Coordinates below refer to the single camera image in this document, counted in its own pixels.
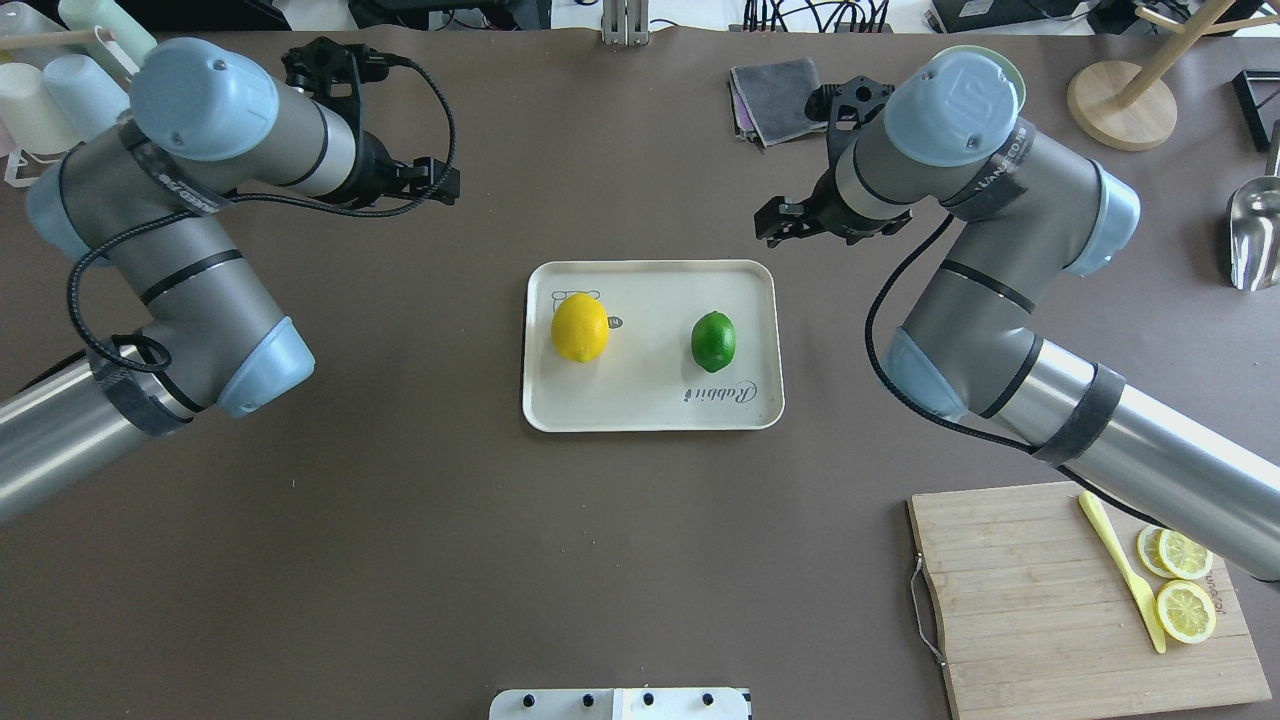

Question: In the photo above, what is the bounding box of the cream rabbit tray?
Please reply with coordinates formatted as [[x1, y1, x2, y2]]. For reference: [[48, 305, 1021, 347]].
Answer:
[[522, 259, 785, 433]]

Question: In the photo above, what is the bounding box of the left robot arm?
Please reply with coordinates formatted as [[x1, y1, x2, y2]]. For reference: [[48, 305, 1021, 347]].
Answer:
[[1, 37, 460, 521]]

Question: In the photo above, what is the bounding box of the white wire cup rack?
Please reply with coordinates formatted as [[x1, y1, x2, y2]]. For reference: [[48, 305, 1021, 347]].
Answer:
[[3, 8, 140, 188]]

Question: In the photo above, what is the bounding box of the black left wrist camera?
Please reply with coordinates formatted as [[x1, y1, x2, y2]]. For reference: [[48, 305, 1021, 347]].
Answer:
[[282, 37, 390, 135]]

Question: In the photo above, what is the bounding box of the steel scoop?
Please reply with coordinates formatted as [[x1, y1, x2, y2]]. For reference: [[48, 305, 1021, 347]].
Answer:
[[1228, 123, 1279, 292]]

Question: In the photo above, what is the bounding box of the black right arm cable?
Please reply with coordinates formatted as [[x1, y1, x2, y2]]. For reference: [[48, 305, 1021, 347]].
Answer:
[[864, 211, 1161, 527]]

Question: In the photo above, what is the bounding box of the yellow plastic knife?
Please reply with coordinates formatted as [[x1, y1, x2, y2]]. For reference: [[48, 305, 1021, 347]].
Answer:
[[1078, 491, 1167, 653]]

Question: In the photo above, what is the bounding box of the yellow lemon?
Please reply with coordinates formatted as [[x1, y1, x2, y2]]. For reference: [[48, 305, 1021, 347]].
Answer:
[[550, 293, 611, 364]]

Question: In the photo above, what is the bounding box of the bamboo cutting board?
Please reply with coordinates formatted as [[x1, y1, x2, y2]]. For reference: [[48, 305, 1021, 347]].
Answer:
[[908, 482, 1272, 719]]

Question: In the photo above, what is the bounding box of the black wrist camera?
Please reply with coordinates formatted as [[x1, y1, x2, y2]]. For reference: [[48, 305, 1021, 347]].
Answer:
[[804, 76, 896, 168], [282, 37, 390, 135]]

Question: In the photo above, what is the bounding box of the grey folded cloth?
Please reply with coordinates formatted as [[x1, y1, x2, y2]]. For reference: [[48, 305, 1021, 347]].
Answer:
[[730, 56, 826, 147]]

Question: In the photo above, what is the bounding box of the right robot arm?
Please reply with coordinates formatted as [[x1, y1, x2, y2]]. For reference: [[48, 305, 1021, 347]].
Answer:
[[755, 46, 1279, 583]]

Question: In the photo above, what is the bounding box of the green lime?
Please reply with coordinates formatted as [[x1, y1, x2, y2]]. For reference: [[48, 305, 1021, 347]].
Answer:
[[690, 311, 737, 373]]

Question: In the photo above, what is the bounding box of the light blue plastic cup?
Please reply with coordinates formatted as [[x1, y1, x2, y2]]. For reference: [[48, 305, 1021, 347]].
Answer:
[[44, 54, 129, 142]]

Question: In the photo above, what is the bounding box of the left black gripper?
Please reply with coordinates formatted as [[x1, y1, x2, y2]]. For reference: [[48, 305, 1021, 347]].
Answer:
[[349, 131, 461, 209]]

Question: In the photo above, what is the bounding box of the mint green plastic cup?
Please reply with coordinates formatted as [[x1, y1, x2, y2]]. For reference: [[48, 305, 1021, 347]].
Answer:
[[58, 0, 157, 67]]

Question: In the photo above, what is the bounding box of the lemon slice upper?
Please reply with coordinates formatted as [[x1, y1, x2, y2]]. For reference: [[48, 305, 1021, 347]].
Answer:
[[1156, 529, 1215, 582]]

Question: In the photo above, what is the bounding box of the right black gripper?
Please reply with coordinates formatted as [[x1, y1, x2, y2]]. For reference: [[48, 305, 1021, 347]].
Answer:
[[754, 170, 913, 249]]

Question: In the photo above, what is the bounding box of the white bracket with knobs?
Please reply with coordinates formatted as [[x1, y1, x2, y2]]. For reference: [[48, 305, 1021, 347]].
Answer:
[[488, 685, 753, 719]]

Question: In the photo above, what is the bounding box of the lemon slice behind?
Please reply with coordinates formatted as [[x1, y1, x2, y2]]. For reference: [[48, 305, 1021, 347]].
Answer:
[[1135, 525, 1175, 579]]

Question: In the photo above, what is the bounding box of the grey-blue plastic cup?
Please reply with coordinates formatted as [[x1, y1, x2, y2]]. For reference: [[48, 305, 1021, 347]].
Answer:
[[1, 1, 70, 69]]

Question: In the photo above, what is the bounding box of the black box edge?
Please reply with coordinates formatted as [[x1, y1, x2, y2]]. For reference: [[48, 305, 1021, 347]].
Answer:
[[1231, 69, 1279, 152]]

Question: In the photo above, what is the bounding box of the lemon slice lower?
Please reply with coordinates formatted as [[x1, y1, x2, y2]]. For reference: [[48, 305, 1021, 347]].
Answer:
[[1155, 579, 1217, 644]]

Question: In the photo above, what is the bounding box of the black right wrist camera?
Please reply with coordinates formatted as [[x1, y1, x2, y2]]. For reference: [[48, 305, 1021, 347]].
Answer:
[[804, 76, 896, 168]]

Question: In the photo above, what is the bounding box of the lemon slice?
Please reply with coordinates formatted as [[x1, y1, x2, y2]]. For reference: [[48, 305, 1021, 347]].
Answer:
[[1156, 529, 1215, 582], [1155, 579, 1217, 644], [1135, 525, 1175, 579]]

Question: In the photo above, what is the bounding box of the mint green bowl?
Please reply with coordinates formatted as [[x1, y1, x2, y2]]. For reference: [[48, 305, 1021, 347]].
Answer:
[[989, 49, 1027, 111]]

